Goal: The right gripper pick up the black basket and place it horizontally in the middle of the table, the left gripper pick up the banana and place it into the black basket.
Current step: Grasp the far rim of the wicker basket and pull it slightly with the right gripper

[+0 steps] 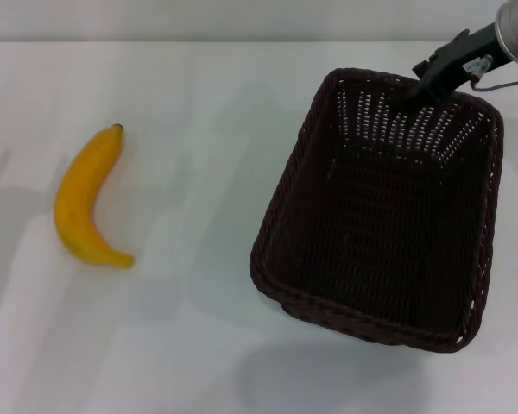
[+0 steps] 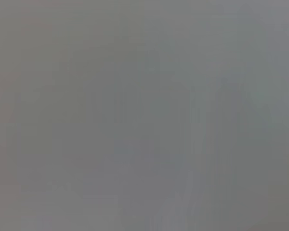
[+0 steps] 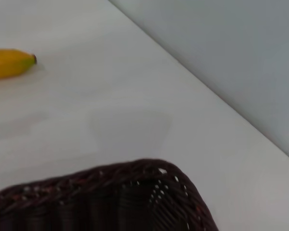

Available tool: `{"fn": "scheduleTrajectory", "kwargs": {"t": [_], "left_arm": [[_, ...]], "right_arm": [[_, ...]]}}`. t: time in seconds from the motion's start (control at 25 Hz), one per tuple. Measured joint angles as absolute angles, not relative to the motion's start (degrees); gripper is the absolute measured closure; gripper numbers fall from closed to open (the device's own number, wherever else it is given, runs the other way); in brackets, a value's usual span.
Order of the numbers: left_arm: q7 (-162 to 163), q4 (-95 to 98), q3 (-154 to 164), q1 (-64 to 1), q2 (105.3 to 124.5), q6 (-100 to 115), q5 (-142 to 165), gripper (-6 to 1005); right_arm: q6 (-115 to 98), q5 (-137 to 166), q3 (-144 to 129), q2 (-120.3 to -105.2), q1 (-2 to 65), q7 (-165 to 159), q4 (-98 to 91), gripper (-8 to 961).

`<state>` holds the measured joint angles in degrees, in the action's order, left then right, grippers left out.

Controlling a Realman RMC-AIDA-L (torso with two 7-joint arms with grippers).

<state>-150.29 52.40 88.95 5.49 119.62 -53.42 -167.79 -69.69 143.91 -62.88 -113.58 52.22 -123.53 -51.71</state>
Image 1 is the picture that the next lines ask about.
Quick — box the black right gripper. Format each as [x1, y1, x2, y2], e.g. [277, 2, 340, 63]
[398, 21, 513, 110]

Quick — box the dark brown woven basket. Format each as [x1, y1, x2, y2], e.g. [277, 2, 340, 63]
[249, 67, 505, 354]

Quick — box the yellow banana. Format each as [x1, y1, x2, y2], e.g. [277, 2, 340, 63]
[54, 123, 136, 269]

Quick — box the thin grey cable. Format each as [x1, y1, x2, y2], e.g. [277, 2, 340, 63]
[469, 77, 518, 93]

